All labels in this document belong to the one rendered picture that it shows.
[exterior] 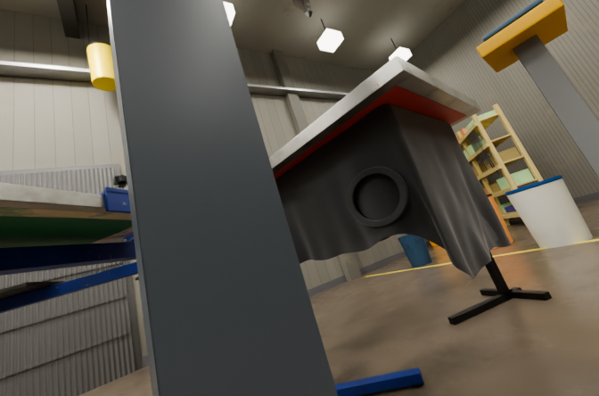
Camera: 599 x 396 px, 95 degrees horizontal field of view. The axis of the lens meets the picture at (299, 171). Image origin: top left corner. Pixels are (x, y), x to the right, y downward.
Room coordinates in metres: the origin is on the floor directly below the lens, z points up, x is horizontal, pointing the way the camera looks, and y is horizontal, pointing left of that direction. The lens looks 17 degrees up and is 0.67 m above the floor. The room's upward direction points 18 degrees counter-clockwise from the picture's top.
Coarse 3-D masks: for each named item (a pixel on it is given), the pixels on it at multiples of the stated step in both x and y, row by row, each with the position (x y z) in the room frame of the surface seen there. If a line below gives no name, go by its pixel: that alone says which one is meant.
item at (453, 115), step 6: (432, 108) 0.74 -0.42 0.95; (438, 108) 0.75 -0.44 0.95; (444, 108) 0.77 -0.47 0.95; (450, 108) 0.79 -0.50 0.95; (426, 114) 0.77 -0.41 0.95; (432, 114) 0.79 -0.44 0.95; (438, 114) 0.80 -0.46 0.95; (444, 114) 0.82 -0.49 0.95; (450, 114) 0.84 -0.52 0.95; (456, 114) 0.86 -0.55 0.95; (462, 114) 0.88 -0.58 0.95; (444, 120) 0.88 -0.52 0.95; (450, 120) 0.90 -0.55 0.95; (456, 120) 0.93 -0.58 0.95
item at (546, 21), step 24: (552, 0) 0.40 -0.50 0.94; (528, 24) 0.43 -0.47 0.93; (552, 24) 0.45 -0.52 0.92; (480, 48) 0.48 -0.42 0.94; (504, 48) 0.48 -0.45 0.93; (528, 48) 0.48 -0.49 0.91; (528, 72) 0.49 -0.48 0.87; (552, 72) 0.47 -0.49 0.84; (552, 96) 0.48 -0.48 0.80; (576, 96) 0.47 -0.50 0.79; (576, 120) 0.48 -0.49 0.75; (576, 144) 0.49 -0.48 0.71
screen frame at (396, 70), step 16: (384, 64) 0.50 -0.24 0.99; (400, 64) 0.49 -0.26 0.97; (368, 80) 0.54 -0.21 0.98; (384, 80) 0.51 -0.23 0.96; (400, 80) 0.52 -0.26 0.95; (416, 80) 0.55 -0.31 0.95; (432, 80) 0.61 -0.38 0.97; (352, 96) 0.57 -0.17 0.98; (368, 96) 0.55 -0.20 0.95; (432, 96) 0.66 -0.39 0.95; (448, 96) 0.69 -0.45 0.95; (464, 96) 0.80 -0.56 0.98; (336, 112) 0.61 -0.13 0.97; (352, 112) 0.60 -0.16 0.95; (464, 112) 0.87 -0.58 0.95; (320, 128) 0.65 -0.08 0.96; (288, 144) 0.74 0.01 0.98; (304, 144) 0.70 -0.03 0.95; (272, 160) 0.80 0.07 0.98; (288, 160) 0.78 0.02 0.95
